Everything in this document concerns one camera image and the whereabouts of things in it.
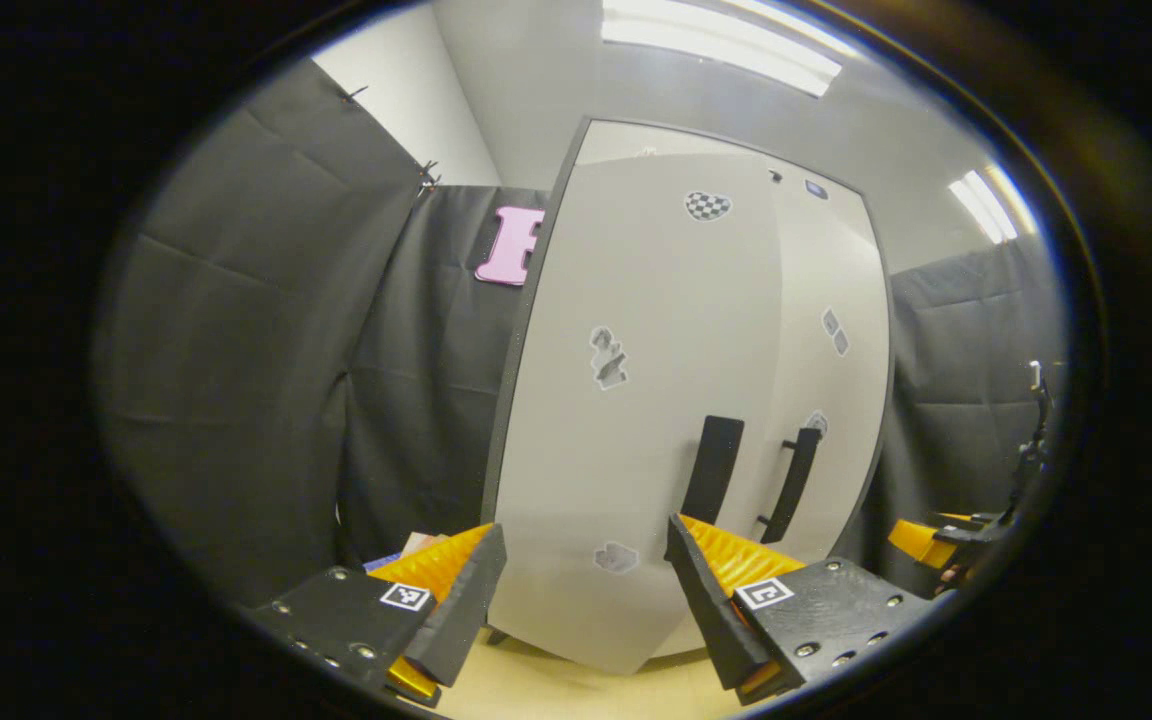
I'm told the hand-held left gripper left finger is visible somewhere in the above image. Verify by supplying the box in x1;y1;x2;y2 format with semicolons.
266;522;508;709

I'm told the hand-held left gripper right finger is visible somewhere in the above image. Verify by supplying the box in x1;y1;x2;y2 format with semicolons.
664;513;937;706

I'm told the white cabinet door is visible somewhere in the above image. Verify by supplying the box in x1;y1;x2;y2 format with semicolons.
489;150;787;676
706;165;892;656

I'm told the white shoe cabinet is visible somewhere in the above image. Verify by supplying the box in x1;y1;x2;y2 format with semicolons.
481;115;894;676

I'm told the black backdrop cloth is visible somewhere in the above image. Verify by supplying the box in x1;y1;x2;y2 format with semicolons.
96;58;549;606
861;240;1067;601

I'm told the small ceiling light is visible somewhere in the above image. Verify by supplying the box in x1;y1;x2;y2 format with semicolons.
948;168;1020;245

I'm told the long ceiling light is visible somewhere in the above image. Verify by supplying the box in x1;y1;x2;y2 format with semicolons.
601;0;843;98

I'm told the black door handle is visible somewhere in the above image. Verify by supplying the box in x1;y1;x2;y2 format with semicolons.
758;428;823;545
684;416;745;527

